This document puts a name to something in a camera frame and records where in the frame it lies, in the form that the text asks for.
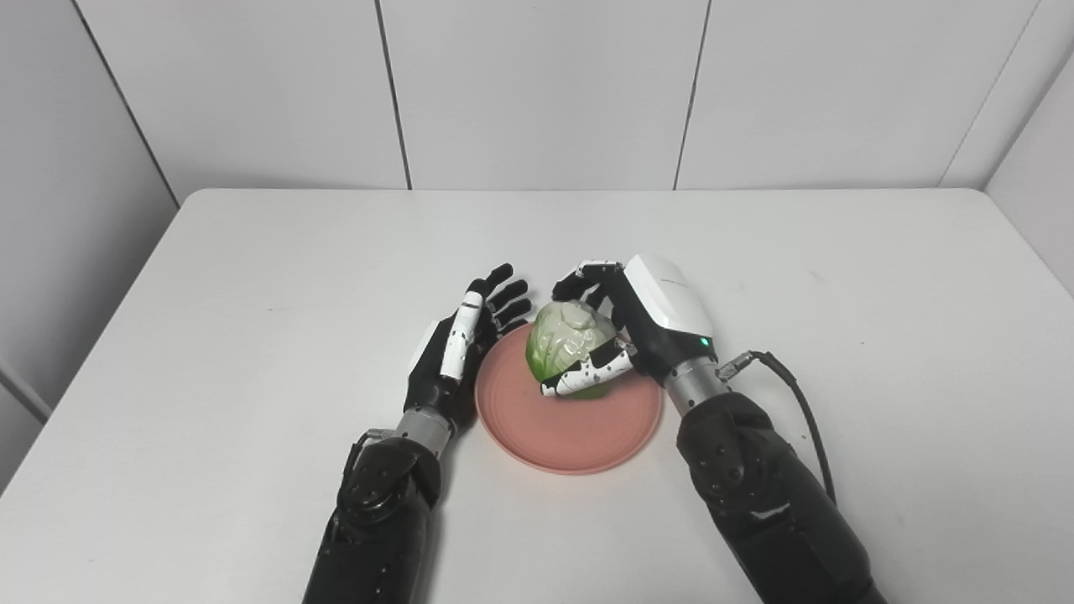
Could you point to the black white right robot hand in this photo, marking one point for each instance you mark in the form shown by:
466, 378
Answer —
663, 319

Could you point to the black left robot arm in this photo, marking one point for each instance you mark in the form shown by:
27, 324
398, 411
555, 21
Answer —
377, 520

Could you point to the pink round plate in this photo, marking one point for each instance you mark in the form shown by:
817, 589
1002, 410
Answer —
570, 436

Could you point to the green white cabbage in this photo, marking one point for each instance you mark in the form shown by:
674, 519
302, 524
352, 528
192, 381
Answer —
566, 340

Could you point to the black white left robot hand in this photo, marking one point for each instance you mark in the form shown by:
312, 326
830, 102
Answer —
436, 377

